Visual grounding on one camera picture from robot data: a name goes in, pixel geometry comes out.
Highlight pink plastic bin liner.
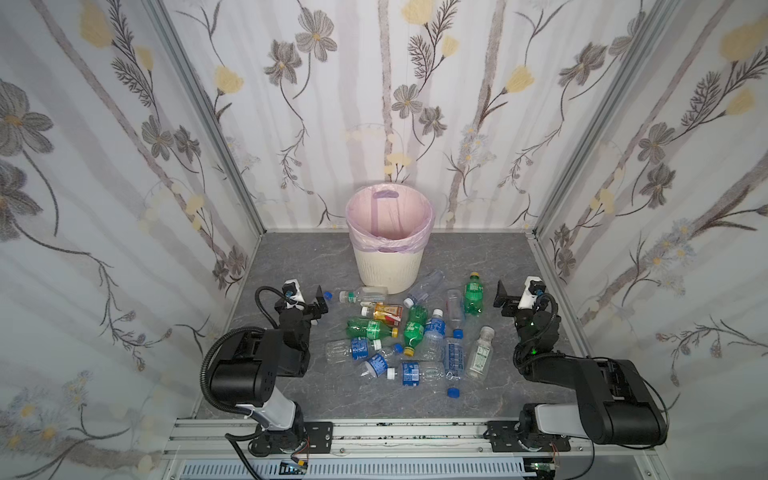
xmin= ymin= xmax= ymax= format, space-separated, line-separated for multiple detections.
xmin=345 ymin=183 xmax=436 ymax=253

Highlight green bottle sideways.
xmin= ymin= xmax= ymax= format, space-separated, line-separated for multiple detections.
xmin=345 ymin=318 xmax=399 ymax=340

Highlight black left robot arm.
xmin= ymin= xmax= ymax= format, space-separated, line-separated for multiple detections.
xmin=199 ymin=280 xmax=328 ymax=456

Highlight clear bottle green neck band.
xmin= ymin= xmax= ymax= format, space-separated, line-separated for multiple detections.
xmin=337 ymin=286 xmax=388 ymax=304

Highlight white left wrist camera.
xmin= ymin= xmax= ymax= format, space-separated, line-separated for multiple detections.
xmin=281 ymin=279 xmax=304 ymax=304

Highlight clear bottle blue label front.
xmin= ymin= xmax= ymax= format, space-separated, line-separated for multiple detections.
xmin=386 ymin=361 xmax=445 ymax=387

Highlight green bottle yellow cap centre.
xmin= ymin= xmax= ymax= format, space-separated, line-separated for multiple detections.
xmin=403 ymin=305 xmax=428 ymax=357

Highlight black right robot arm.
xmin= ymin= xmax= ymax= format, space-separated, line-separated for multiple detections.
xmin=493 ymin=276 xmax=669 ymax=450

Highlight yellow red tea bottle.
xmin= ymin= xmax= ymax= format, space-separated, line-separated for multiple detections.
xmin=361 ymin=302 xmax=404 ymax=327

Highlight green soda bottle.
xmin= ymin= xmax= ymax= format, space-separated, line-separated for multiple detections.
xmin=463 ymin=272 xmax=484 ymax=316

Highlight tall clear water bottle blue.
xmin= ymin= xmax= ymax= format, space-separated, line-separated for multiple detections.
xmin=443 ymin=330 xmax=465 ymax=390

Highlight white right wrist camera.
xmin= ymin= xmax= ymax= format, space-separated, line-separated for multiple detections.
xmin=518 ymin=276 xmax=546 ymax=309

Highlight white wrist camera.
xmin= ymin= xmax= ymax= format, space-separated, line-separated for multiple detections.
xmin=518 ymin=276 xmax=546 ymax=309
xmin=281 ymin=279 xmax=304 ymax=304

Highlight clear pepsi label bottle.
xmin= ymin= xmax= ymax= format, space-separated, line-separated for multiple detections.
xmin=355 ymin=343 xmax=404 ymax=380

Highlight white slotted cable duct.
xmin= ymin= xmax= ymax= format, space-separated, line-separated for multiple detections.
xmin=177 ymin=457 xmax=535 ymax=479

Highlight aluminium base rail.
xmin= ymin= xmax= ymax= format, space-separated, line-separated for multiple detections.
xmin=162 ymin=418 xmax=668 ymax=479

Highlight cream ribbed waste bin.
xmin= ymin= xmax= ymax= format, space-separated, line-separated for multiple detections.
xmin=349 ymin=232 xmax=429 ymax=294

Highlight clear bottle dark blue label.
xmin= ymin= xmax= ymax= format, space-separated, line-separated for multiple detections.
xmin=421 ymin=309 xmax=446 ymax=361

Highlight clear bluish bottle near bin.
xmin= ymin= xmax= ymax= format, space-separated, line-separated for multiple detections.
xmin=403 ymin=270 xmax=445 ymax=309

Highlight clear bottle green white label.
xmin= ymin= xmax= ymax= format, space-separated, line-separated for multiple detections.
xmin=465 ymin=326 xmax=495 ymax=382

